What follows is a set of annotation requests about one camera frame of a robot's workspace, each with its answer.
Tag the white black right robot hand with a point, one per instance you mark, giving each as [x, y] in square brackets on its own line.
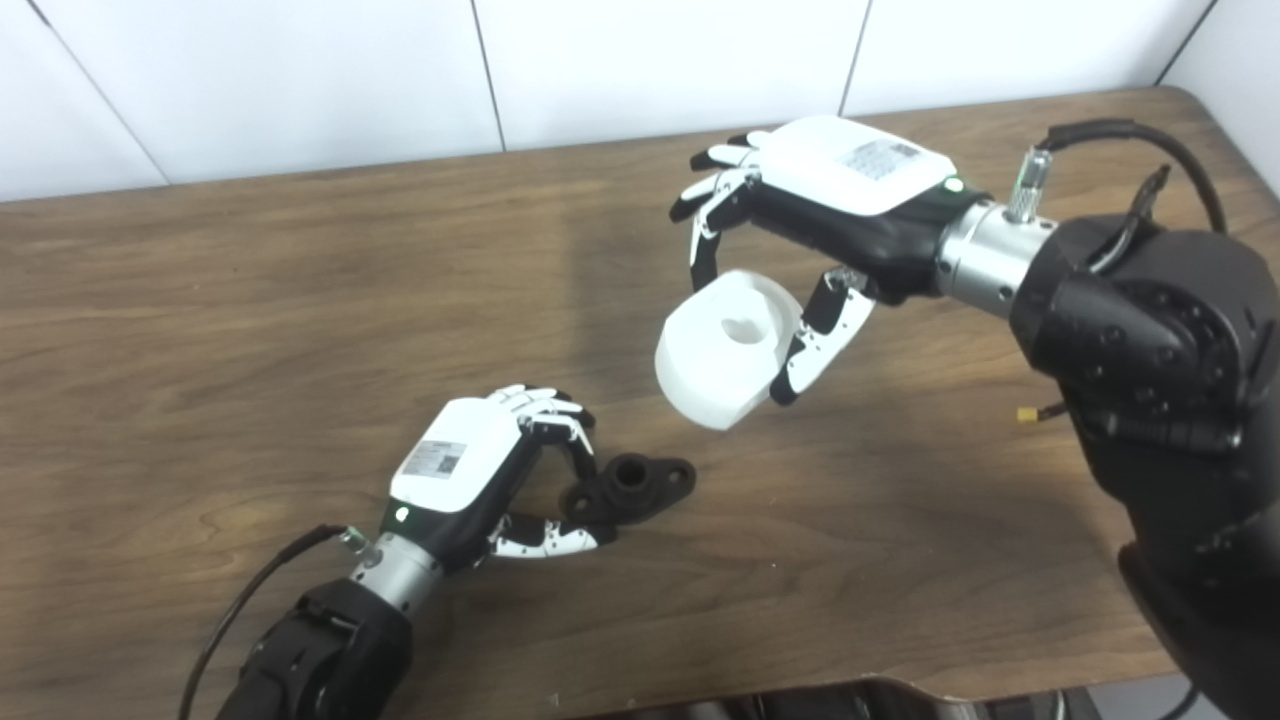
[850, 180]

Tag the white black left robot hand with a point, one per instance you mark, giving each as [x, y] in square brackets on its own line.
[450, 465]

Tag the black flanged holder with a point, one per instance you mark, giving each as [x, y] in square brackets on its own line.
[640, 485]

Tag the round white piece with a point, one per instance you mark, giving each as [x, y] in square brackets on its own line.
[710, 360]

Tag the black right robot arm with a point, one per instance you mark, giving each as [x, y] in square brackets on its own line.
[1150, 350]

